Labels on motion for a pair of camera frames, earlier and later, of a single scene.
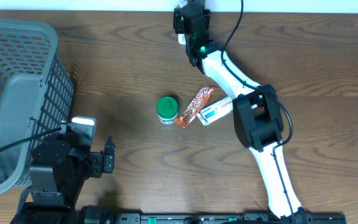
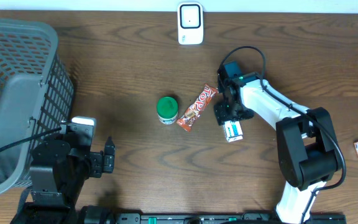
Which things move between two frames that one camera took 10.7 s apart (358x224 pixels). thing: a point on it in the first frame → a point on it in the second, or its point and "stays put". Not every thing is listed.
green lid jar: (167, 108) stays put
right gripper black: (177, 18) → (220, 114)
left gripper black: (96, 166) stays put
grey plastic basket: (25, 89) stays put
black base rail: (107, 215) stays put
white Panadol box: (215, 112) → (233, 130)
